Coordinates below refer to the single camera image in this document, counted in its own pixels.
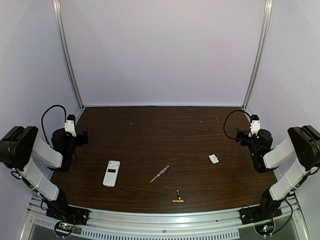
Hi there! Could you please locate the white battery compartment cover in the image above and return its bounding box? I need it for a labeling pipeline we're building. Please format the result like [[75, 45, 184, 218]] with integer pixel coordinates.
[[208, 154, 220, 164]]

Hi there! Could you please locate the white remote control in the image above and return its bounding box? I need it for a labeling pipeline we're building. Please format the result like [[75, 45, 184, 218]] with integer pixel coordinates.
[[102, 160, 121, 188]]

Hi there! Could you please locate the clear handle screwdriver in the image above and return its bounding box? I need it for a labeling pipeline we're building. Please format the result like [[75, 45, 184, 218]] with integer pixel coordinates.
[[148, 165, 170, 185]]

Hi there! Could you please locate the orange black battery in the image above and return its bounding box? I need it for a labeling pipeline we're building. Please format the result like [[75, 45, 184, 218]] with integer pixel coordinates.
[[171, 199, 184, 204], [176, 189, 182, 200]]

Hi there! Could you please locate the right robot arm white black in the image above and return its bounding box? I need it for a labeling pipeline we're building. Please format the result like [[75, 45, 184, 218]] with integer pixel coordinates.
[[235, 125, 320, 218]]

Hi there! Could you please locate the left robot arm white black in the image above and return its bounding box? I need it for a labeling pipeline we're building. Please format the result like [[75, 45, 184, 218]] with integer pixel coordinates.
[[0, 126, 89, 223]]

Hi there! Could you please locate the left round circuit board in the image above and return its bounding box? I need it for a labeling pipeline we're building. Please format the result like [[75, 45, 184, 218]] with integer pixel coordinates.
[[53, 221, 75, 238]]

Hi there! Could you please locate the round circuit board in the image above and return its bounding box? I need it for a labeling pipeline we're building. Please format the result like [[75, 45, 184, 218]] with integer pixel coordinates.
[[254, 220, 275, 237], [53, 221, 75, 238]]

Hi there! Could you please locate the right round circuit board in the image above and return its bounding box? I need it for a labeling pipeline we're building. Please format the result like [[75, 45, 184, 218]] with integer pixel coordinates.
[[254, 220, 275, 237]]

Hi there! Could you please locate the right black camera cable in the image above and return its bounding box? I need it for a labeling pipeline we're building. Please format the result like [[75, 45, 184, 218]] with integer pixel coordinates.
[[222, 109, 252, 142]]

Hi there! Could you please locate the black camera cable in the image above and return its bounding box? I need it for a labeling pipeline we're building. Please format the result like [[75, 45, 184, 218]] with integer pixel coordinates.
[[222, 109, 252, 142], [40, 104, 67, 146]]

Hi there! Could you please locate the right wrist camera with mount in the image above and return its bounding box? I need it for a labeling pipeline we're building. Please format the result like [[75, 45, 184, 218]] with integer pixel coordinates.
[[249, 114, 261, 138]]

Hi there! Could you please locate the left black camera cable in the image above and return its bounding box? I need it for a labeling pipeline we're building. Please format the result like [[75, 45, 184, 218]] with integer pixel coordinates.
[[40, 104, 67, 146]]

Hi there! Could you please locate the right aluminium corner post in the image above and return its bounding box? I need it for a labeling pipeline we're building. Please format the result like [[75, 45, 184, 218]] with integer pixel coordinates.
[[242, 0, 273, 110]]

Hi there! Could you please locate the aluminium corner post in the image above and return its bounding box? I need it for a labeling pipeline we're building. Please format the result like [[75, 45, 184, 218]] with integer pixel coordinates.
[[242, 0, 273, 110], [52, 0, 84, 110]]

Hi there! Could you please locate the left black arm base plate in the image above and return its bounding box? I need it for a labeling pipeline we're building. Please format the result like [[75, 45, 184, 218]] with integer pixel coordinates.
[[46, 205, 90, 226]]

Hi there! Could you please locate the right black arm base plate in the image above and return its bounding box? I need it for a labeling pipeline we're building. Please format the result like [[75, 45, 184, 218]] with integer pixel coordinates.
[[238, 205, 282, 225]]

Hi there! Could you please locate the front aluminium rail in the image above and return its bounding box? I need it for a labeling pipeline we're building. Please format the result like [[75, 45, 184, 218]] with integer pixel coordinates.
[[23, 196, 305, 240]]

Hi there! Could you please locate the left aluminium corner post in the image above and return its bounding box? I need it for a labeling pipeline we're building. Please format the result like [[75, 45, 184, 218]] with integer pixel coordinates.
[[52, 0, 84, 110]]

